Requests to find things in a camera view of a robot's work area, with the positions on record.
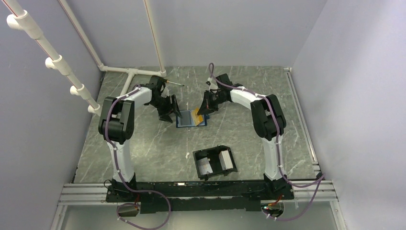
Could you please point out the black plastic card tray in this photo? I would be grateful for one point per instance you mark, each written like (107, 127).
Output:
(213, 155)

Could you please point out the blue leather card holder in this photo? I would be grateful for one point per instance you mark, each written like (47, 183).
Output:
(190, 118)

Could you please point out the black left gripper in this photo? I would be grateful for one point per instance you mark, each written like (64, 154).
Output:
(164, 115)

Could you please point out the aluminium rail frame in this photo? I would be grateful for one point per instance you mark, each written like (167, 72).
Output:
(95, 194)

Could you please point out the white pvc pipe frame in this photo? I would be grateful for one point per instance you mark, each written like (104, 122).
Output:
(20, 19)

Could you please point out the yellow black screwdriver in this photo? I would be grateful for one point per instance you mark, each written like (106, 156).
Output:
(175, 83)

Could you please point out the white card stack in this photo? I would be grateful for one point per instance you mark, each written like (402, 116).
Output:
(225, 160)

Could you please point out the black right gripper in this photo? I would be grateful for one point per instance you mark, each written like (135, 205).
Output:
(207, 107)

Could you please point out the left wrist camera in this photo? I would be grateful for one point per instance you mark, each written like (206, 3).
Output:
(165, 92)

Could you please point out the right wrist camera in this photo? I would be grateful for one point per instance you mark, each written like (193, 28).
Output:
(212, 84)

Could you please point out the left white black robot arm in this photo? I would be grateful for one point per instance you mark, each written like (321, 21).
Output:
(117, 123)

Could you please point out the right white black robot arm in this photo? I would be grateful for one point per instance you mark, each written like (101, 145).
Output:
(268, 119)

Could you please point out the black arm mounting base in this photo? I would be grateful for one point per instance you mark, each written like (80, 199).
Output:
(154, 197)

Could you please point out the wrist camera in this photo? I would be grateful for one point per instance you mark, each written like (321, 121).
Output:
(165, 92)
(212, 84)

